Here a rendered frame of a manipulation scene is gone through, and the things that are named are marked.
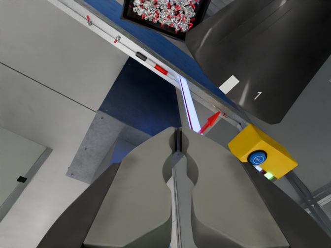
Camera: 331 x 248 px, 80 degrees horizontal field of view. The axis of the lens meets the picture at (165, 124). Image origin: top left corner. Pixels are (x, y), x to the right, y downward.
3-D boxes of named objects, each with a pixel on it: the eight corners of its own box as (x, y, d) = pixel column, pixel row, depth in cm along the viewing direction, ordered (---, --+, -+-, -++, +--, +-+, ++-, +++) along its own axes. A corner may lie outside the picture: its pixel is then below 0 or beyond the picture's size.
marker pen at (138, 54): (175, 77, 64) (137, 51, 59) (172, 80, 64) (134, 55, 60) (175, 75, 65) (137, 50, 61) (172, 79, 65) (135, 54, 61)
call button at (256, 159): (266, 154, 56) (269, 158, 55) (255, 163, 58) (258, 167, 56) (256, 148, 55) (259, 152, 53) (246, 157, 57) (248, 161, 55)
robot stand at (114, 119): (152, 97, 162) (142, 203, 77) (118, 78, 153) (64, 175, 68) (172, 66, 149) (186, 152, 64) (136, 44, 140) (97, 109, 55)
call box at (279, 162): (281, 143, 67) (299, 165, 58) (257, 162, 71) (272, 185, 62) (248, 119, 62) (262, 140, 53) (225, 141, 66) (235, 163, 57)
